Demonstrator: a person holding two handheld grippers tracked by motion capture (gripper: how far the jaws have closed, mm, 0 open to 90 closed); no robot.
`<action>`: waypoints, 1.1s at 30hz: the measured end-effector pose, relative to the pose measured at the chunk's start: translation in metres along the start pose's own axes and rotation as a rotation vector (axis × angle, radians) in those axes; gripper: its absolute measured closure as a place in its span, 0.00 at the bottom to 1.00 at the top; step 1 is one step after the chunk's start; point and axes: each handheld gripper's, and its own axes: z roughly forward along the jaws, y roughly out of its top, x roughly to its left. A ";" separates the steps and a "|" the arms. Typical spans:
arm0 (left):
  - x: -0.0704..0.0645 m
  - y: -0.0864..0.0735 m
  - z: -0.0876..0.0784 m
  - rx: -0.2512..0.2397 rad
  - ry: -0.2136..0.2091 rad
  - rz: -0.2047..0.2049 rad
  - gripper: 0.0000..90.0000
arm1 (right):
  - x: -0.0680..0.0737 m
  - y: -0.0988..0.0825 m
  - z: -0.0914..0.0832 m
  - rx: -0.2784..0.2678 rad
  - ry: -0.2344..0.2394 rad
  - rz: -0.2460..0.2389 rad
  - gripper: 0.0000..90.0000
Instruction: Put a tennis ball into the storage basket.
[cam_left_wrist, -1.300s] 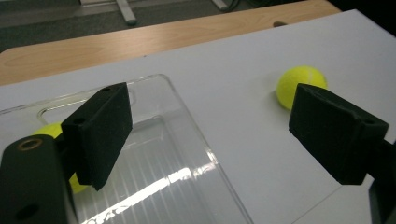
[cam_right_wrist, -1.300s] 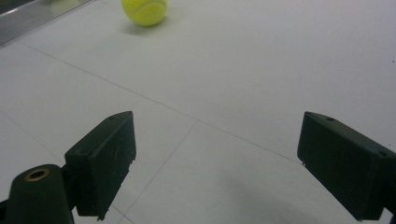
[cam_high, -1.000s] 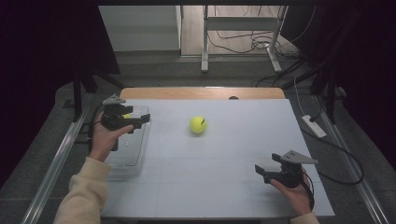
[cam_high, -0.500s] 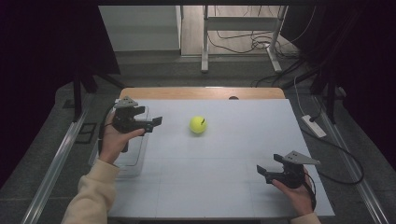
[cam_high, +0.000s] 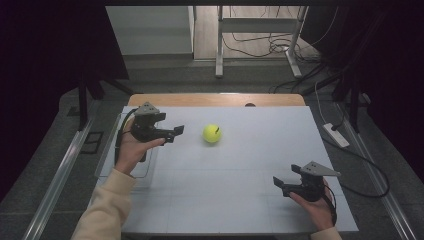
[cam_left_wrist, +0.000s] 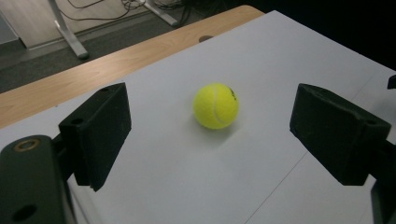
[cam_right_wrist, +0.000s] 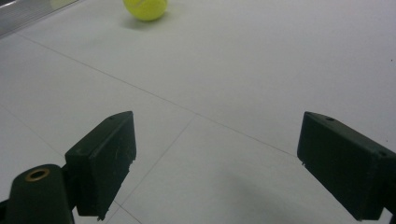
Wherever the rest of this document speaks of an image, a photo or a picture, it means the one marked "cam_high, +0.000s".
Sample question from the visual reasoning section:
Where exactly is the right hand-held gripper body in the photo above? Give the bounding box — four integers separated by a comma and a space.
281, 160, 342, 203

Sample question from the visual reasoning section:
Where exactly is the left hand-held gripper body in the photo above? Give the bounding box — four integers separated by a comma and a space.
130, 101, 177, 145

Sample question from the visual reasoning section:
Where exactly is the tennis ball with black mark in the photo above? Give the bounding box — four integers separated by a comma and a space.
202, 123, 223, 144

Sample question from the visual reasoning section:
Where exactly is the clear plastic container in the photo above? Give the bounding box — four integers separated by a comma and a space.
94, 112, 162, 180

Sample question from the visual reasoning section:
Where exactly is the person's right hand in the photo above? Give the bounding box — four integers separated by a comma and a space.
288, 179, 335, 232

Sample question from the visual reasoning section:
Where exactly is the person's left hand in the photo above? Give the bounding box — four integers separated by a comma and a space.
113, 116, 166, 177

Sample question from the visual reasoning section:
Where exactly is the white table cover sheet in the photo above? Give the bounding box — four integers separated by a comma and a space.
87, 105, 360, 235

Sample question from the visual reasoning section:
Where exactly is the white power strip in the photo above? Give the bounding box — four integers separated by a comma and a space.
322, 122, 351, 149

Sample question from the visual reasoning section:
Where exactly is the dark floor socket plate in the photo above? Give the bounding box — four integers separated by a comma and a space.
80, 131, 105, 155

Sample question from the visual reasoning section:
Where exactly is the black plug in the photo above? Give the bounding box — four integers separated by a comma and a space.
330, 113, 348, 132

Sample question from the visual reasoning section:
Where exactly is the black metal stand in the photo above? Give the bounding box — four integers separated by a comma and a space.
77, 64, 135, 132
332, 64, 365, 134

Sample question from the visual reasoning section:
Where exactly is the white cabinet panel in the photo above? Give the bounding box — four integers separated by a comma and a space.
105, 5, 195, 56

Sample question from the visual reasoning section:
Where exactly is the dark curtain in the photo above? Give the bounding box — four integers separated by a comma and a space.
0, 0, 130, 203
299, 0, 424, 184

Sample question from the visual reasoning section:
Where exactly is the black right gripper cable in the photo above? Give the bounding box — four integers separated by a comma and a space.
321, 184, 338, 226

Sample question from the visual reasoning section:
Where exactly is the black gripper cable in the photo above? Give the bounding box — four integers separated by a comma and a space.
321, 184, 338, 226
113, 107, 140, 167

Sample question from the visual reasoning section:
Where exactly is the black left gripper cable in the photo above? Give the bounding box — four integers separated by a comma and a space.
113, 107, 140, 167

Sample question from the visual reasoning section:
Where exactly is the white power strip cable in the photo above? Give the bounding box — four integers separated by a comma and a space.
314, 81, 327, 125

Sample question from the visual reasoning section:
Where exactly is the metal floor rail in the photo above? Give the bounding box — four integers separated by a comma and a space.
335, 101, 418, 240
21, 118, 97, 240

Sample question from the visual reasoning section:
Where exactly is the long black floor cable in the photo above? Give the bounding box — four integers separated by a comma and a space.
320, 135, 391, 199

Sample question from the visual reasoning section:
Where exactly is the tangle of black floor cables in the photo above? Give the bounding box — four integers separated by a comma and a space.
221, 5, 339, 63

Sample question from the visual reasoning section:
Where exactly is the white desk frame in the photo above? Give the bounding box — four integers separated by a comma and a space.
214, 5, 310, 80

